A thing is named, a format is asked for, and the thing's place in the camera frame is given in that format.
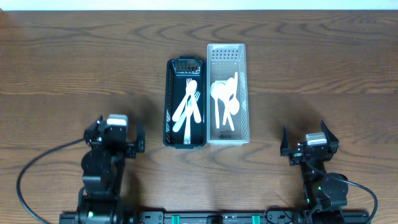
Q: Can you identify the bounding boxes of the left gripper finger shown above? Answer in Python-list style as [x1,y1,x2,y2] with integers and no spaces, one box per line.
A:
[84,115,103,134]
[136,121,146,152]

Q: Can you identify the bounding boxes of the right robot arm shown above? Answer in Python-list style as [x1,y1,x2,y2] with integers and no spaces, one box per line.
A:
[280,122,348,224]

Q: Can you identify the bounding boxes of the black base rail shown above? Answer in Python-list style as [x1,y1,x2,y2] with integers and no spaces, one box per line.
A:
[58,207,371,224]

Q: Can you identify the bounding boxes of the white plastic knife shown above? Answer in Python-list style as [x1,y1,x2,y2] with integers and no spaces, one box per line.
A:
[172,78,197,121]

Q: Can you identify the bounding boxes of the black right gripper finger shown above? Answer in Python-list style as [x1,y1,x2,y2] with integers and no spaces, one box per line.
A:
[280,126,289,150]
[320,120,339,144]

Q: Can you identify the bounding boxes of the clear perforated plastic basket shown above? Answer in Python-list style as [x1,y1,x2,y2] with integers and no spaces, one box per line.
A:
[206,44,249,146]

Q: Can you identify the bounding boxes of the white plastic fork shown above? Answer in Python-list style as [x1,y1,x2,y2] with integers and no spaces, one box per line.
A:
[183,98,193,144]
[172,91,200,133]

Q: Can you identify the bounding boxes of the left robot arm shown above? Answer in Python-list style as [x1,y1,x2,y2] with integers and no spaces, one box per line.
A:
[72,114,292,224]

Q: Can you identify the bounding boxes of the dark green plastic basket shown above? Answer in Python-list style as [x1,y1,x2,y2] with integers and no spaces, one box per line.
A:
[163,56,206,149]

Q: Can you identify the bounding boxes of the white plastic spoon long handle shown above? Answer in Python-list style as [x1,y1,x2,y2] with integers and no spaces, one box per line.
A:
[218,82,234,131]

